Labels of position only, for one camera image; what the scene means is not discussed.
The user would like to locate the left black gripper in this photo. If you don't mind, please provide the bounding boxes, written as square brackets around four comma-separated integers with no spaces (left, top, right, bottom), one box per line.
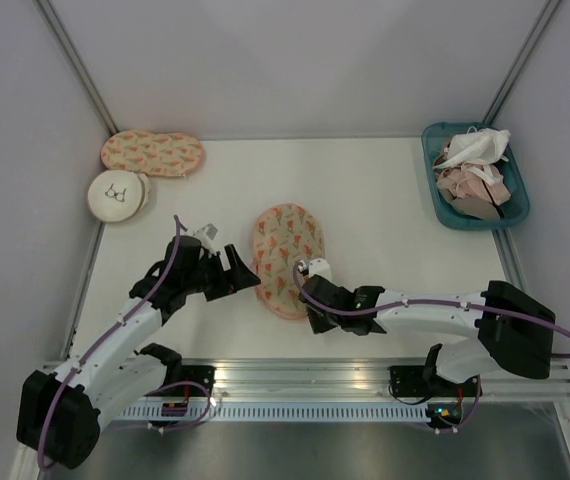
[183,244,260,301]

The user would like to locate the floral mesh laundry bag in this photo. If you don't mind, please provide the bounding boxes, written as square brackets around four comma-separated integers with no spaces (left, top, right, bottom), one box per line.
[251,203,325,320]

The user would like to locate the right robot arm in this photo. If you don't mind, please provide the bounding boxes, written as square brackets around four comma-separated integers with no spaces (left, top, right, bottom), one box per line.
[299,275,555,395]

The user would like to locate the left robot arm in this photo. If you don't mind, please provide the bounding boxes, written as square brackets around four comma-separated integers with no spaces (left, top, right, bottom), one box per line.
[16,236,260,469]

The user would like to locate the taupe bra in basket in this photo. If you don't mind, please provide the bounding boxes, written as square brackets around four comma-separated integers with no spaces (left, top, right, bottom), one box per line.
[450,197,501,222]

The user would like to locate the round cream laundry bag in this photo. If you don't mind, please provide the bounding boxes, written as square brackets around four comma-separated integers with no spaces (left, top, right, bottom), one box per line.
[87,170,151,223]

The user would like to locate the pink bra in basket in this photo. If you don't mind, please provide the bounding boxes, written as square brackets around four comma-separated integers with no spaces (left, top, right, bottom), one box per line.
[436,165,511,206]

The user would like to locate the white bra in basket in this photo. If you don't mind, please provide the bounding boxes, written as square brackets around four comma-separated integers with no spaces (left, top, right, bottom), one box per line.
[433,128,511,169]

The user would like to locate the teal plastic basket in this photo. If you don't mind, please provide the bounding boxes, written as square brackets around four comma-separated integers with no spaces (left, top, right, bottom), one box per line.
[421,122,530,231]

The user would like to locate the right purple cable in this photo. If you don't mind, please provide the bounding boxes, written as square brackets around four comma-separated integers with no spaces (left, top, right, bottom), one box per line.
[292,259,570,436]

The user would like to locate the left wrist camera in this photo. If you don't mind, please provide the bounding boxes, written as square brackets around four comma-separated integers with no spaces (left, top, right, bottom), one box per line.
[192,223,218,251]

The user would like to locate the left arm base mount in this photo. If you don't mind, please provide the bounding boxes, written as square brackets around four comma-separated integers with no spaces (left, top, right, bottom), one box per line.
[148,365,216,398]

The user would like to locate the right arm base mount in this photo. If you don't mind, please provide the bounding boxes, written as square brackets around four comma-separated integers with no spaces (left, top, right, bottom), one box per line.
[388,365,451,403]

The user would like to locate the aluminium front rail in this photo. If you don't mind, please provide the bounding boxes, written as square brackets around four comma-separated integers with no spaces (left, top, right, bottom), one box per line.
[34,357,570,401]

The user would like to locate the white slotted cable duct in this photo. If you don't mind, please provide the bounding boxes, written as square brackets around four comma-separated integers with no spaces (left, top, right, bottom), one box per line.
[116,401,428,423]

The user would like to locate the left aluminium frame post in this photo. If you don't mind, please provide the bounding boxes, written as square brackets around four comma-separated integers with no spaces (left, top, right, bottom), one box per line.
[33,0,119,135]

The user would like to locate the aluminium frame post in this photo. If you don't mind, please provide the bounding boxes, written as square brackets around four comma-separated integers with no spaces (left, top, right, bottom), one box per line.
[33,0,119,135]
[482,0,564,124]

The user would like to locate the right aluminium frame post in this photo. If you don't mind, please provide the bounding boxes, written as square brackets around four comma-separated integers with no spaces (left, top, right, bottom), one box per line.
[482,0,564,124]

